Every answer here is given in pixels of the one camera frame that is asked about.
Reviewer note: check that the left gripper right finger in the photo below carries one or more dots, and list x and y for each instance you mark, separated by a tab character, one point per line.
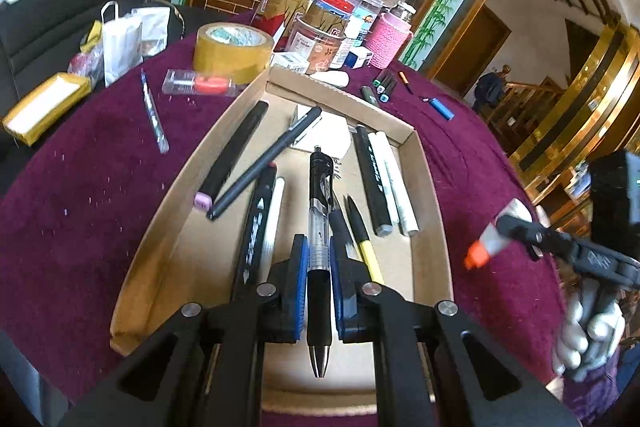
353	321

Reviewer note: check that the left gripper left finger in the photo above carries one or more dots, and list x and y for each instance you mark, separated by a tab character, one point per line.
285	317

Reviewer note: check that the black clear gel pen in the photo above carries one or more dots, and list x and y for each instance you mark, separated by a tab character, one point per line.
319	332

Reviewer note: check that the purple sleeved right forearm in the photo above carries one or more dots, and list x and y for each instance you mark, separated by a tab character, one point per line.
589	399

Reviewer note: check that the right white gloved hand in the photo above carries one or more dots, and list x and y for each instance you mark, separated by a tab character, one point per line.
590	332

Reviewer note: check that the yellow black pen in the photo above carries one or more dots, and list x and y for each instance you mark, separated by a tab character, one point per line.
363	241

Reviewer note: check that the black marker grey cap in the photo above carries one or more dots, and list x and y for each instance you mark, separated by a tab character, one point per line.
372	184

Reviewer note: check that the white marker pen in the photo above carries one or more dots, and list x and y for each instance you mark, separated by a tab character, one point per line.
398	201

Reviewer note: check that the black marker pink cap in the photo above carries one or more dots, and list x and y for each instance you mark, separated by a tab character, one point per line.
222	167

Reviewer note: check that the white square box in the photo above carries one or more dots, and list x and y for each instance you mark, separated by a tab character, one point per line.
329	132

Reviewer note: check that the slim black pen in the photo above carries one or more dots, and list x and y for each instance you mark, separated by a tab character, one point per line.
263	161

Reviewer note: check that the clear blue pen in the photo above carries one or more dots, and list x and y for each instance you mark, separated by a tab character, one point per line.
151	110

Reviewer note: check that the green marker pen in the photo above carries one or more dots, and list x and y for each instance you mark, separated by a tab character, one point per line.
369	96

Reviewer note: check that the blue rectangular eraser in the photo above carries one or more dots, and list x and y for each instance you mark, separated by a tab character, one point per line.
441	108

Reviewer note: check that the black markers group on table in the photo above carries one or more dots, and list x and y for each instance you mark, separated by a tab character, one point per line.
384	85

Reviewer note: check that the packaged red utility knife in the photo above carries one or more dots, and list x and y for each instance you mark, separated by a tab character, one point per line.
187	82

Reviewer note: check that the brown packing tape roll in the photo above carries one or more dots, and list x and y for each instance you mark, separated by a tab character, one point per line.
234	51

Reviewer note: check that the pink woven cup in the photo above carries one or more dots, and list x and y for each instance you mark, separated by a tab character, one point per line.
387	35

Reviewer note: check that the white paper bag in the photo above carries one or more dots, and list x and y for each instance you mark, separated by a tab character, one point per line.
127	40

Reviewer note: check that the yellow sponge block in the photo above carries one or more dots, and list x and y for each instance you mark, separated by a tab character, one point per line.
44	106

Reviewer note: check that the black sofa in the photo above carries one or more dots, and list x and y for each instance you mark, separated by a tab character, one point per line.
38	39

